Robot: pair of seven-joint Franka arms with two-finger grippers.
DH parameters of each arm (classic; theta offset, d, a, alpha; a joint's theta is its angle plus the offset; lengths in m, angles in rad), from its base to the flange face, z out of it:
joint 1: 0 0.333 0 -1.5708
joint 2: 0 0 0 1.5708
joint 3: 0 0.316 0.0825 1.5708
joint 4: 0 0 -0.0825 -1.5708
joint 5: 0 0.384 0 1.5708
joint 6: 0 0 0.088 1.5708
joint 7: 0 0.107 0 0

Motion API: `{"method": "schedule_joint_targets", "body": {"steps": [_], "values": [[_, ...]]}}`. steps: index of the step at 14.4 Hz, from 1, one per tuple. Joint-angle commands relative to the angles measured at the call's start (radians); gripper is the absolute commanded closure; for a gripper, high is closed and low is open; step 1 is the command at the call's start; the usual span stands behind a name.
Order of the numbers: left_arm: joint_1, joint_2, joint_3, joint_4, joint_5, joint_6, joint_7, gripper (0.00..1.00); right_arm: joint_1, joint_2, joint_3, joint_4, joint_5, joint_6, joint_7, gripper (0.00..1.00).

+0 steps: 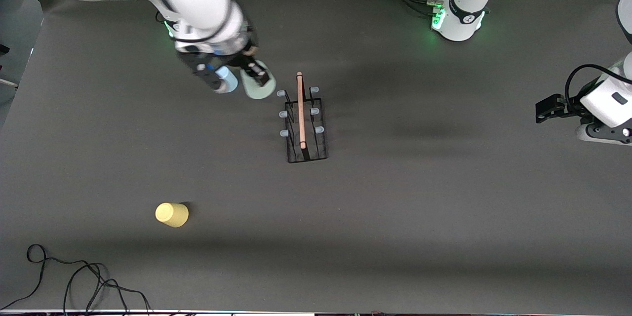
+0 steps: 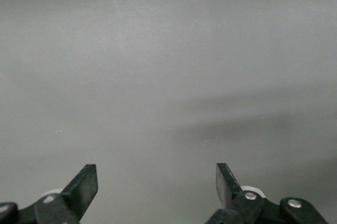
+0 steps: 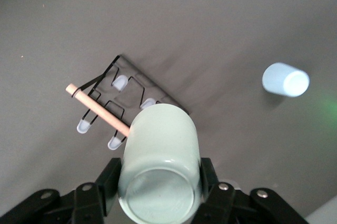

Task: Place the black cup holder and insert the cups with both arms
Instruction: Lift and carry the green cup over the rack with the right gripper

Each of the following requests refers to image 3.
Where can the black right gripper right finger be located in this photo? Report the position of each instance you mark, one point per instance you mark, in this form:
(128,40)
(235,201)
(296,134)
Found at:
(229,205)

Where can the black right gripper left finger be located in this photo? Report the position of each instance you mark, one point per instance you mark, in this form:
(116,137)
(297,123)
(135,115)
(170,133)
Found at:
(89,200)

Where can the pale green cup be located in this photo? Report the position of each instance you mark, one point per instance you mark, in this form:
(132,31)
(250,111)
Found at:
(160,150)

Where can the light blue cup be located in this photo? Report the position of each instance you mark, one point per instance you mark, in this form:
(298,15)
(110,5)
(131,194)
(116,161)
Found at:
(284,80)

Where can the dark grey table mat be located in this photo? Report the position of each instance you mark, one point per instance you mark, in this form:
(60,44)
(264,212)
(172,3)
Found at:
(184,19)

